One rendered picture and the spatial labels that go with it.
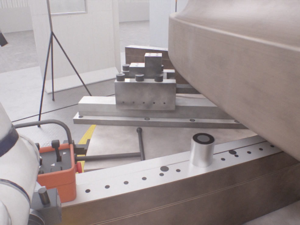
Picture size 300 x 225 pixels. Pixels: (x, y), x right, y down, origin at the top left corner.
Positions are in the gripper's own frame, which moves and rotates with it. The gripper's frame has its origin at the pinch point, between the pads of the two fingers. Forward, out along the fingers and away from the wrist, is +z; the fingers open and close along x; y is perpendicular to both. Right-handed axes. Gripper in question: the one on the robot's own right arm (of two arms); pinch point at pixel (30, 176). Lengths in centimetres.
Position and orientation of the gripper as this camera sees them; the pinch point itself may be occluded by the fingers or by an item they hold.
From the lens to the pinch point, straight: 59.2
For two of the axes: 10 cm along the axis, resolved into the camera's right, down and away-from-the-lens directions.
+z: -3.3, -4.1, 8.5
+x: -9.5, 1.4, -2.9
